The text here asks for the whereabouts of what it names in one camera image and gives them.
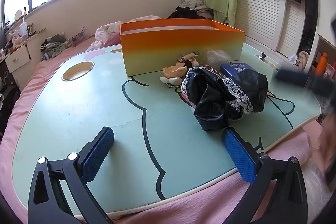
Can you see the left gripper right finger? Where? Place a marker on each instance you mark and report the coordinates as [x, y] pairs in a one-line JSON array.
[[276, 192]]

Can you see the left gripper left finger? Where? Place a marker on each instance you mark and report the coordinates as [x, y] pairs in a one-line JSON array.
[[47, 202]]

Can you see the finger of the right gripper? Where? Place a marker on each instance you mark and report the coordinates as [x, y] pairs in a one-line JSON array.
[[292, 77]]

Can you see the blue rectangular case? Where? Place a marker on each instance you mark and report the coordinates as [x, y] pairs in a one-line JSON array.
[[232, 69]]

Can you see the black lace-trimmed garment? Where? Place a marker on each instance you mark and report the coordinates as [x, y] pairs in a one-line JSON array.
[[217, 101]]

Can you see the white fluffy pompom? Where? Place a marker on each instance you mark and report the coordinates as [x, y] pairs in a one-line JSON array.
[[216, 58]]

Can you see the orange bottle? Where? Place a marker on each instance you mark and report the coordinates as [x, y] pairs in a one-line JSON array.
[[322, 64]]

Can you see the black binder clip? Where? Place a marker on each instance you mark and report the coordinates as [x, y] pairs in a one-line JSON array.
[[262, 56]]

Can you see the green cartoon lap table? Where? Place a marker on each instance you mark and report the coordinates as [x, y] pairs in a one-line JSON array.
[[160, 152]]

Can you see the orange doll figure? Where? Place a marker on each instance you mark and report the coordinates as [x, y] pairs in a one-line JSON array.
[[174, 75]]

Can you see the white clothes pile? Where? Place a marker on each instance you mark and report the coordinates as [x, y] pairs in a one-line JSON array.
[[196, 5]]

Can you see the black clothes pile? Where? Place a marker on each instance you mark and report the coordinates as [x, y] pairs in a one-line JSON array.
[[187, 13]]

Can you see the white drawer cabinet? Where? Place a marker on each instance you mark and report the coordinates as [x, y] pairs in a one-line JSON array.
[[17, 59]]

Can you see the orange yellow storage box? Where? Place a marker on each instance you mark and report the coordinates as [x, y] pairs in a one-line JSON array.
[[150, 45]]

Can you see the grey clothes pile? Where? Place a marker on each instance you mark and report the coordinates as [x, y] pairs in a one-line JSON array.
[[53, 46]]

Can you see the white plastic cup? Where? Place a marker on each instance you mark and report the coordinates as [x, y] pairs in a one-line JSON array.
[[23, 28]]

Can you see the pink crumpled blanket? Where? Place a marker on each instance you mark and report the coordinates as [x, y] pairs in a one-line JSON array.
[[106, 35]]

